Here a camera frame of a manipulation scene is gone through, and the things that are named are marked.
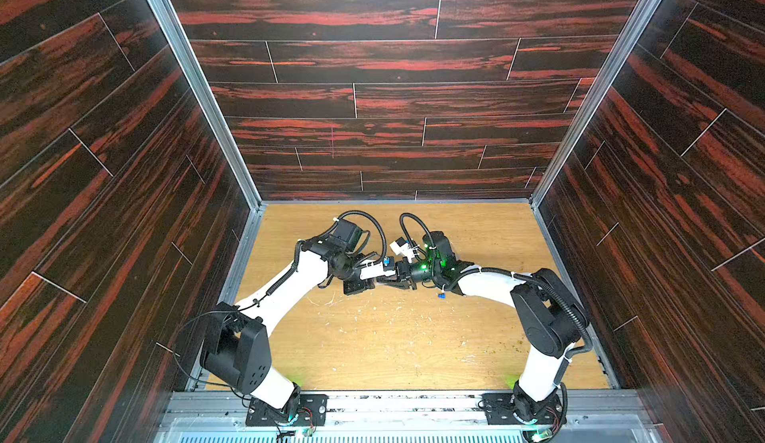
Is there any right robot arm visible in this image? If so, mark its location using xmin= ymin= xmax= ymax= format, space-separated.
xmin=378 ymin=213 xmax=594 ymax=442

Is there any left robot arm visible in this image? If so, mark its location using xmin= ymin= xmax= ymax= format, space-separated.
xmin=178 ymin=209 xmax=390 ymax=420

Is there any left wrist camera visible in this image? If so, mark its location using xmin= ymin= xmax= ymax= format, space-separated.
xmin=360 ymin=257 xmax=396 ymax=281

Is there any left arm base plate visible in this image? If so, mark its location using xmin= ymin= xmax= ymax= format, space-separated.
xmin=245 ymin=393 xmax=329 ymax=427

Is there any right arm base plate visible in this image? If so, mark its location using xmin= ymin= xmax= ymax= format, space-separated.
xmin=477 ymin=392 xmax=568 ymax=426

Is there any aluminium front rail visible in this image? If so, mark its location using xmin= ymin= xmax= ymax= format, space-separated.
xmin=155 ymin=390 xmax=661 ymax=442

